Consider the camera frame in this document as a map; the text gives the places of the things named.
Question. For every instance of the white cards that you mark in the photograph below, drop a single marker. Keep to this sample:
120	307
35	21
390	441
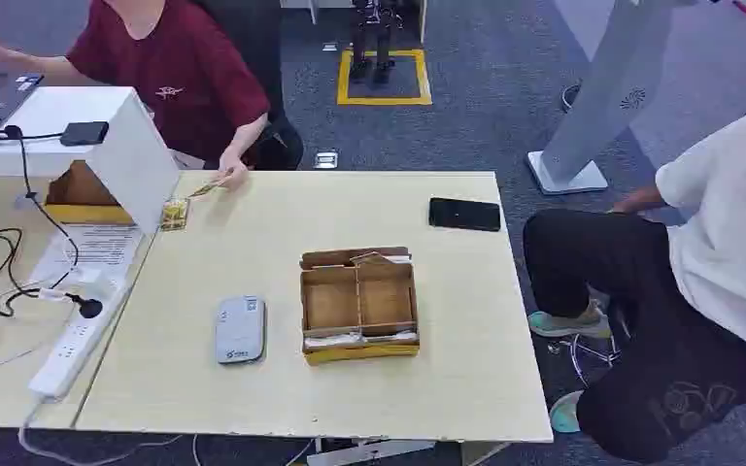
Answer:
334	339

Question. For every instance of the yellow playing card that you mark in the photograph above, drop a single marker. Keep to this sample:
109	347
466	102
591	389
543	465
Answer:
209	188

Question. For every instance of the brown card in box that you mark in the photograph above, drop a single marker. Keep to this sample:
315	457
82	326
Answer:
373	258

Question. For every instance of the wooden card box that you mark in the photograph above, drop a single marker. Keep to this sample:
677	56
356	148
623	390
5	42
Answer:
331	302

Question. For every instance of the black smartphone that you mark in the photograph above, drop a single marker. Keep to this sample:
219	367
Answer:
464	214

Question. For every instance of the yellow floor tape square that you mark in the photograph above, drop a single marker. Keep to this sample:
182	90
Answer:
383	100

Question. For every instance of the grey card reader device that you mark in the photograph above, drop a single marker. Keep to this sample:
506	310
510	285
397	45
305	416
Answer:
240	331

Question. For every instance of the small steel floor outlet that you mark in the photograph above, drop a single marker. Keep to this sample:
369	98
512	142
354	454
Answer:
329	46

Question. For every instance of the small black humanoid robot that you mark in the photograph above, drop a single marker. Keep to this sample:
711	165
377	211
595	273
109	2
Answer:
383	38

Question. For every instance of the yellow card stack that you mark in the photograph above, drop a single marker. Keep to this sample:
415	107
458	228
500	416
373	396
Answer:
175	215

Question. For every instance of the black office chair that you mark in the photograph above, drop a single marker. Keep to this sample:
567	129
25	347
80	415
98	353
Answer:
263	51

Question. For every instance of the black shoe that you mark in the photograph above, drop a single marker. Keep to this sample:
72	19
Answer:
569	96

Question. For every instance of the person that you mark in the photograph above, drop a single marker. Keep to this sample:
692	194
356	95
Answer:
733	244
180	77

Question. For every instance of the white box stand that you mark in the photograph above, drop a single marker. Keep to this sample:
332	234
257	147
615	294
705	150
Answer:
135	161

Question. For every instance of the chrome chair base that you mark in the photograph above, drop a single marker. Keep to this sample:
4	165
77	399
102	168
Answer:
598	353

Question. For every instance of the printed paper sheet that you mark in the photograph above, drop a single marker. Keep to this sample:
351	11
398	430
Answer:
106	247

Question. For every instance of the white pillar stand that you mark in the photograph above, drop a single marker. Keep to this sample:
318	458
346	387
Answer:
611	83

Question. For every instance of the white charger plug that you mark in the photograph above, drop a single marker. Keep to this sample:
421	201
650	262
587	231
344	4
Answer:
93	278

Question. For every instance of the wooden box with yellow rim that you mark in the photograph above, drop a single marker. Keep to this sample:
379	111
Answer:
83	196

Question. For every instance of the black plug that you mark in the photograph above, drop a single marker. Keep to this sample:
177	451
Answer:
88	307

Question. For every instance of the black adapter box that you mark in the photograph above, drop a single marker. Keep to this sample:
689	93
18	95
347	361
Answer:
84	133

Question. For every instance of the white power strip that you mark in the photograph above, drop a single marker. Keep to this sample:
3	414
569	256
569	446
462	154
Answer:
67	350

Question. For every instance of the white table bracket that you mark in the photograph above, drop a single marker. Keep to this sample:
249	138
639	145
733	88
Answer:
373	450

